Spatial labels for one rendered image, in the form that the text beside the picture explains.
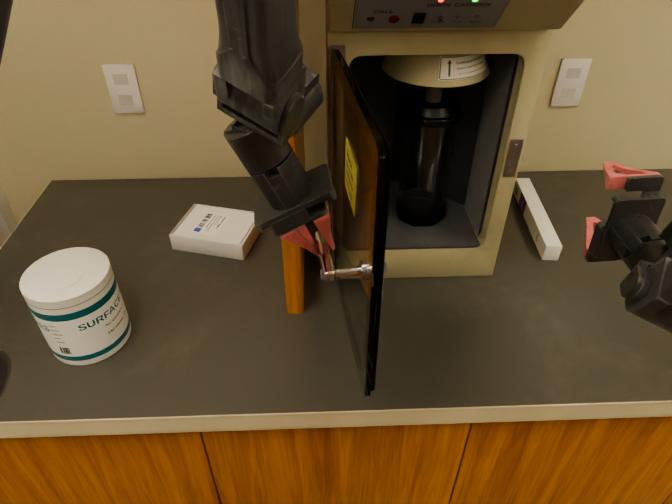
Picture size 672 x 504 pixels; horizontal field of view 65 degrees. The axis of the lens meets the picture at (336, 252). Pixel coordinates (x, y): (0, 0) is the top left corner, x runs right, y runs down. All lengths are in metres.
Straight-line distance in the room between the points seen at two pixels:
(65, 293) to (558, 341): 0.80
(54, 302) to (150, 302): 0.22
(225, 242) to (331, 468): 0.47
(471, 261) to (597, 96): 0.60
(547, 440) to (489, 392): 0.20
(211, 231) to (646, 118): 1.09
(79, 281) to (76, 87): 0.62
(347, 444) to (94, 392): 0.42
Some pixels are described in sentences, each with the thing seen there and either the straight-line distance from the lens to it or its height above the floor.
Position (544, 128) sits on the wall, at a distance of 1.44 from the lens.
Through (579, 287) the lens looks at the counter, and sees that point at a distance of 1.11.
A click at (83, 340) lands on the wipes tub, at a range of 0.92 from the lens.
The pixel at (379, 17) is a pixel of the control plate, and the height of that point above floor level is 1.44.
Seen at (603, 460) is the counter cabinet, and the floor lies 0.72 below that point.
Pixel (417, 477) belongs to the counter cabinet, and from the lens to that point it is 1.07.
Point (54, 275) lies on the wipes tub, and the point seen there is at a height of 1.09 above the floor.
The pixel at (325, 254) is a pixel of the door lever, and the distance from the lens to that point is 0.66.
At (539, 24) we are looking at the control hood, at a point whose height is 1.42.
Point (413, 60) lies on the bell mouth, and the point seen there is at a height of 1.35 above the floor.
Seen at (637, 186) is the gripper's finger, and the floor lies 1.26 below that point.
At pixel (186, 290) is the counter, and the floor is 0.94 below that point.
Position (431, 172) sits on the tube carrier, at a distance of 0.98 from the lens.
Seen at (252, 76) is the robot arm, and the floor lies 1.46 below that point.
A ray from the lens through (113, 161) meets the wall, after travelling 1.45.
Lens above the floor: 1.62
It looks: 39 degrees down
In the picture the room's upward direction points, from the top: straight up
